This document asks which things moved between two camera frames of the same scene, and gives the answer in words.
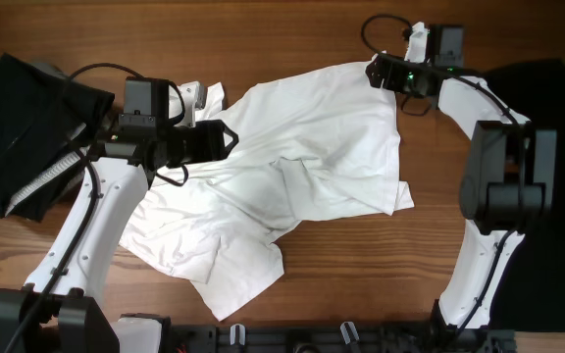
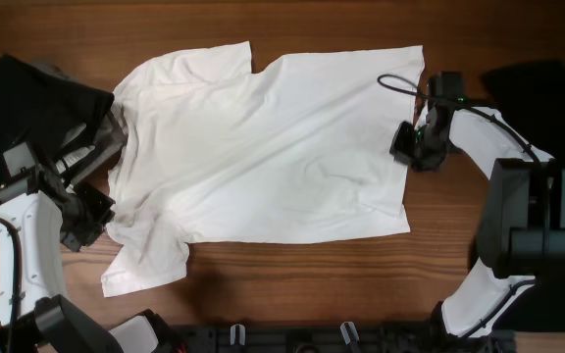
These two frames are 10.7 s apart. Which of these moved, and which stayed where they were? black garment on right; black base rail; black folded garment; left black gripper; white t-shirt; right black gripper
Moved: right black gripper; white t-shirt; left black gripper
Stayed: black garment on right; black folded garment; black base rail
